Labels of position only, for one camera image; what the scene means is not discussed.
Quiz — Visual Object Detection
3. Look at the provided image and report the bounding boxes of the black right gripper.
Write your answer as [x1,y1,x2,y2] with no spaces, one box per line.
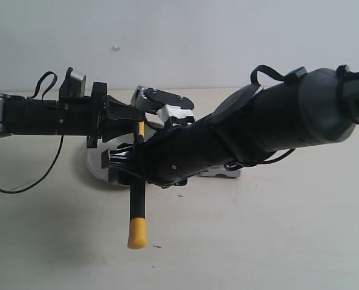
[101,117,234,187]

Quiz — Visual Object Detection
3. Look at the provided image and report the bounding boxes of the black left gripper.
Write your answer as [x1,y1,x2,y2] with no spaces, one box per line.
[56,81,144,149]

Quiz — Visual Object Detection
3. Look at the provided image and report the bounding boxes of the black yellow claw hammer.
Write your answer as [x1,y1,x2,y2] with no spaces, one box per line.
[127,121,147,250]

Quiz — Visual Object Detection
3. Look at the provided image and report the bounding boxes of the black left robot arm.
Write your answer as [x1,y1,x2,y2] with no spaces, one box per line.
[0,82,144,148]

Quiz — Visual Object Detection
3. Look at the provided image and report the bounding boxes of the red dome push button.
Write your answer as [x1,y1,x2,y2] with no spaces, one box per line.
[196,165,242,178]

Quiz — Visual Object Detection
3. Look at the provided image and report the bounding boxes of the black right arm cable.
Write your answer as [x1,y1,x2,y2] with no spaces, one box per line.
[248,63,307,91]

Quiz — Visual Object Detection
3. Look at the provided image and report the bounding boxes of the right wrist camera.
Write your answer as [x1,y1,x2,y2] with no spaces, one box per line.
[131,86,195,129]

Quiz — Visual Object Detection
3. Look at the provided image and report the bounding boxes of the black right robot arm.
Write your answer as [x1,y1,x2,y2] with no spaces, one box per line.
[101,65,359,188]

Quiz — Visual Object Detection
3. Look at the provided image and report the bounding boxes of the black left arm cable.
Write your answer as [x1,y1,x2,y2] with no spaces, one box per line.
[0,71,66,194]

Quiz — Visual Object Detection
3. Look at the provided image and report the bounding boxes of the small white wall plug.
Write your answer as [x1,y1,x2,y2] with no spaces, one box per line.
[112,45,121,51]

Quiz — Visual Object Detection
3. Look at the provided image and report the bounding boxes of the round silver metal plate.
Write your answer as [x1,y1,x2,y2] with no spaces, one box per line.
[85,122,168,189]

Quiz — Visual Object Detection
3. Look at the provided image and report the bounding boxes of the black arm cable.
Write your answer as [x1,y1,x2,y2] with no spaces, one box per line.
[0,71,66,194]
[248,63,307,91]

